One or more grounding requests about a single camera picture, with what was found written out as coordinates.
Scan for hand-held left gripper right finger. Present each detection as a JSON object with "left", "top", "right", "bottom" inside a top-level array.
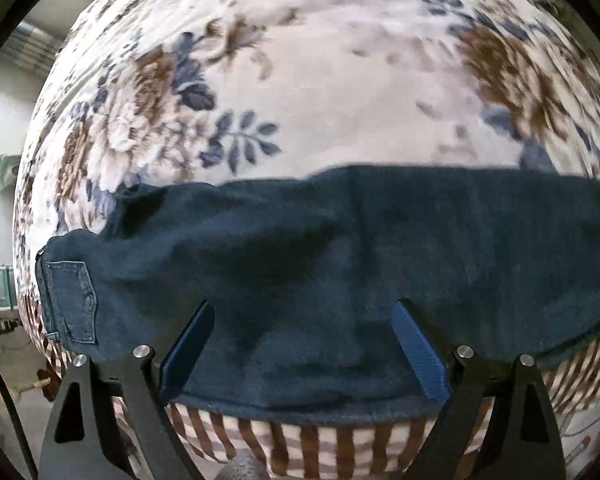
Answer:
[{"left": 390, "top": 298, "right": 567, "bottom": 480}]

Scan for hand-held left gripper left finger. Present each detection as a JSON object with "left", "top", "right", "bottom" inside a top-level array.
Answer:
[{"left": 37, "top": 300, "right": 216, "bottom": 480}]

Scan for blue denim pants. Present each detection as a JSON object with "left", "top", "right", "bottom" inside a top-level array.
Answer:
[{"left": 34, "top": 164, "right": 600, "bottom": 427}]

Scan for floral bed blanket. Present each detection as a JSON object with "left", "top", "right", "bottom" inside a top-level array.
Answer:
[{"left": 11, "top": 0, "right": 600, "bottom": 478}]

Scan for black cable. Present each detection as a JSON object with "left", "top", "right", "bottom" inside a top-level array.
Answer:
[{"left": 0, "top": 340, "right": 38, "bottom": 480}]

